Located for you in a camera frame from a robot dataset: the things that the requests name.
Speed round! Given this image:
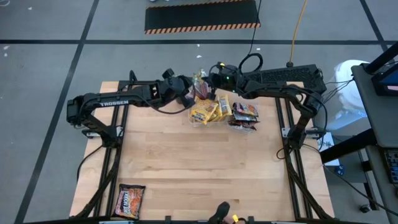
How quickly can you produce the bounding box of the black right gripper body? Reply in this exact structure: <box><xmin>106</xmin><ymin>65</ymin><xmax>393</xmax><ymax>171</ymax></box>
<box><xmin>207</xmin><ymin>61</ymin><xmax>244</xmax><ymax>94</ymax></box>

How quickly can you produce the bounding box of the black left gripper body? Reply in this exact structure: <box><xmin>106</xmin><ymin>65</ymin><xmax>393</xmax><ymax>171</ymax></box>
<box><xmin>160</xmin><ymin>74</ymin><xmax>194</xmax><ymax>105</ymax></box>

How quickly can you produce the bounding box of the black fire noodle ramen pack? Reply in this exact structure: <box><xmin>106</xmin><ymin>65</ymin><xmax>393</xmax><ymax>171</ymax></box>
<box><xmin>233</xmin><ymin>101</ymin><xmax>259</xmax><ymax>118</ymax></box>
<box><xmin>228</xmin><ymin>119</ymin><xmax>259</xmax><ymax>133</ymax></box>
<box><xmin>231</xmin><ymin>112</ymin><xmax>258</xmax><ymax>124</ymax></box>
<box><xmin>113</xmin><ymin>183</ymin><xmax>147</xmax><ymax>220</ymax></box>

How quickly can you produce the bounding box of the clear plastic bin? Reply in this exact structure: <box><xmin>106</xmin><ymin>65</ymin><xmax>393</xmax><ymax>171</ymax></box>
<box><xmin>225</xmin><ymin>93</ymin><xmax>261</xmax><ymax>135</ymax></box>
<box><xmin>186</xmin><ymin>98</ymin><xmax>233</xmax><ymax>129</ymax></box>

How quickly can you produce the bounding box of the black hazard-striped floor mat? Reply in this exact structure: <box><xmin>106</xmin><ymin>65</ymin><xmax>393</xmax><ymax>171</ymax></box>
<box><xmin>144</xmin><ymin>0</ymin><xmax>261</xmax><ymax>35</ymax></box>

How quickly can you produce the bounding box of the black control box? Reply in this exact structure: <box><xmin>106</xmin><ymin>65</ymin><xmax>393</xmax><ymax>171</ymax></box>
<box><xmin>245</xmin><ymin>63</ymin><xmax>327</xmax><ymax>102</ymax></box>

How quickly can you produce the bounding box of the white paper sheet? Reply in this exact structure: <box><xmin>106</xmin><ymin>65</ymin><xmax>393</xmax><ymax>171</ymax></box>
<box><xmin>317</xmin><ymin>132</ymin><xmax>341</xmax><ymax>167</ymax></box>

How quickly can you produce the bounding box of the white bag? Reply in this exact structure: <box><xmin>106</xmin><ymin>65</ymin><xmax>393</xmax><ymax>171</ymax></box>
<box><xmin>326</xmin><ymin>59</ymin><xmax>371</xmax><ymax>131</ymax></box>

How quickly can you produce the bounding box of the gray desk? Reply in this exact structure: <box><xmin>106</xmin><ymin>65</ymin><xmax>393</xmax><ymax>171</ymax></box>
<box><xmin>351</xmin><ymin>62</ymin><xmax>398</xmax><ymax>149</ymax></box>

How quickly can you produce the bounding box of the black monitor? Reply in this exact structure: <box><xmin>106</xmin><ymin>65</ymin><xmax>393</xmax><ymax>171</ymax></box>
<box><xmin>371</xmin><ymin>62</ymin><xmax>398</xmax><ymax>97</ymax></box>

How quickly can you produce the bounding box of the black keyboard device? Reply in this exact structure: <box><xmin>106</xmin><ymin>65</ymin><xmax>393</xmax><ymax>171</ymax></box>
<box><xmin>384</xmin><ymin>149</ymin><xmax>398</xmax><ymax>184</ymax></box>

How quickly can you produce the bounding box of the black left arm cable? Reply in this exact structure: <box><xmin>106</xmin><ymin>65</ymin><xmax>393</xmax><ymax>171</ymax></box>
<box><xmin>139</xmin><ymin>93</ymin><xmax>191</xmax><ymax>115</ymax></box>

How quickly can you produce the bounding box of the black metal table frame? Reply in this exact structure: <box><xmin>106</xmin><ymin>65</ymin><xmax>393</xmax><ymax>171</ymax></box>
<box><xmin>70</xmin><ymin>70</ymin><xmax>335</xmax><ymax>224</ymax></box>

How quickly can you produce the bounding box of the black hanging cable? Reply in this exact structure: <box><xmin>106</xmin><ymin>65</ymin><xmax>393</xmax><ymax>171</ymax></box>
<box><xmin>238</xmin><ymin>0</ymin><xmax>264</xmax><ymax>75</ymax></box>

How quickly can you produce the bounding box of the yellow hanging cable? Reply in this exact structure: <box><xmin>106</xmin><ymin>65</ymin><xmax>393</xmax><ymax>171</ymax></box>
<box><xmin>289</xmin><ymin>0</ymin><xmax>308</xmax><ymax>66</ymax></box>

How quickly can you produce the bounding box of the black floor cable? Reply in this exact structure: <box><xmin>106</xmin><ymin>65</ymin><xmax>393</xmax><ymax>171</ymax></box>
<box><xmin>275</xmin><ymin>142</ymin><xmax>398</xmax><ymax>210</ymax></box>

